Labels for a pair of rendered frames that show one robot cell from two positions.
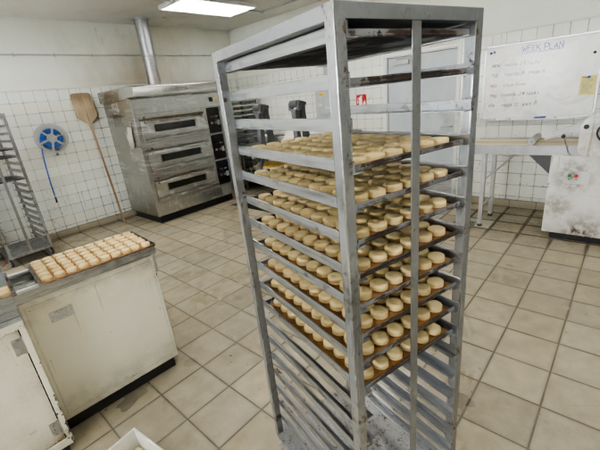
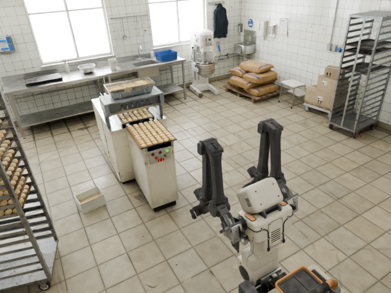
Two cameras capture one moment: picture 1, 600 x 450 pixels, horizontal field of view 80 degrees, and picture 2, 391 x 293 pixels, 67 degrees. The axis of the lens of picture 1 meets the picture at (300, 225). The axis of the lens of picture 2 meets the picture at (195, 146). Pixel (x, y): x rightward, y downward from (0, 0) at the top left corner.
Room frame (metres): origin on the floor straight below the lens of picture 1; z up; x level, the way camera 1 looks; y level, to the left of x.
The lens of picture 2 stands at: (3.36, -1.43, 2.39)
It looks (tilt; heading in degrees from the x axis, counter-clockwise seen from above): 30 degrees down; 108
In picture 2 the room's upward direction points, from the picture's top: 3 degrees counter-clockwise
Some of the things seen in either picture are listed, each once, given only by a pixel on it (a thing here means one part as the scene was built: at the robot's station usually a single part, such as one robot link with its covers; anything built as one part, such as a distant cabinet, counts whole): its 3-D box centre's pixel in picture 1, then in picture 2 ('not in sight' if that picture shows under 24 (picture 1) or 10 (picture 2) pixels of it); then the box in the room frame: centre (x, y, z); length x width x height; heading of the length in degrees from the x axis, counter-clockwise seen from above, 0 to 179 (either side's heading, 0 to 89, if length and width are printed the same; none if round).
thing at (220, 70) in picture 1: (254, 281); (30, 172); (1.29, 0.21, 0.97); 0.03 x 0.03 x 1.70; 31
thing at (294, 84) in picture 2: not in sight; (294, 92); (3.55, 4.73, 0.23); 0.45 x 0.45 x 0.46; 38
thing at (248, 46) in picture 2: not in sight; (246, 43); (2.34, 6.09, 0.93); 0.99 x 0.38 x 1.09; 136
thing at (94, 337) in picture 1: (102, 326); (152, 164); (1.91, 1.29, 0.45); 0.70 x 0.34 x 0.90; 133
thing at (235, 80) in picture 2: not in sight; (245, 81); (2.48, 5.07, 0.32); 0.72 x 0.42 x 0.17; 141
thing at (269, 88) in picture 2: not in sight; (262, 88); (2.86, 5.04, 0.19); 0.72 x 0.42 x 0.15; 51
